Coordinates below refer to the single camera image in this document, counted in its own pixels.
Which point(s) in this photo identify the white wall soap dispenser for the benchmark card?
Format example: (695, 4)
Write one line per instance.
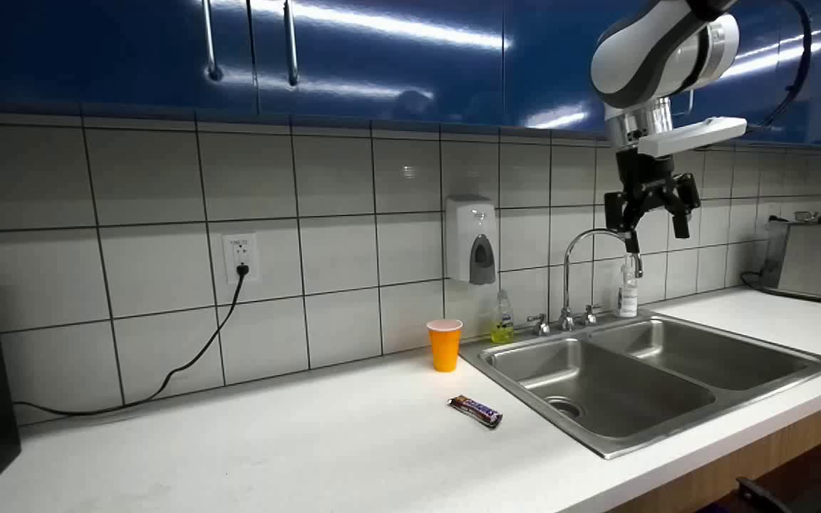
(464, 236)

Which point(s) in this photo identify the brown snack packet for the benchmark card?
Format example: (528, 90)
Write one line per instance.
(474, 410)

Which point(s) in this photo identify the green dish soap bottle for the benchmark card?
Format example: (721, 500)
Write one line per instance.
(503, 330)

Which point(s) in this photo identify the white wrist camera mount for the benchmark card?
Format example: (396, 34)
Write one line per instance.
(692, 134)

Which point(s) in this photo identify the stainless steel double sink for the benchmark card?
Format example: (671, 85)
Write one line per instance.
(621, 387)

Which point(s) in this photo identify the wooden counter base cabinet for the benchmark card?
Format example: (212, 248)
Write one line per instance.
(715, 473)

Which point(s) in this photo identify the orange plastic cup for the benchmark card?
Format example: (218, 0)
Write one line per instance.
(447, 345)

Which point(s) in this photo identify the white wall power outlet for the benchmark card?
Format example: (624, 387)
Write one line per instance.
(243, 251)

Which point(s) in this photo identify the black chair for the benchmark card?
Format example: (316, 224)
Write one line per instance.
(763, 500)

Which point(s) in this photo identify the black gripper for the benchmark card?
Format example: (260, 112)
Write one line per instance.
(642, 174)

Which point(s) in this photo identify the clear pump soap bottle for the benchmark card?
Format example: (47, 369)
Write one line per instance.
(628, 302)

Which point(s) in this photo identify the chrome gooseneck faucet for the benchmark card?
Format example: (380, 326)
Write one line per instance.
(568, 275)

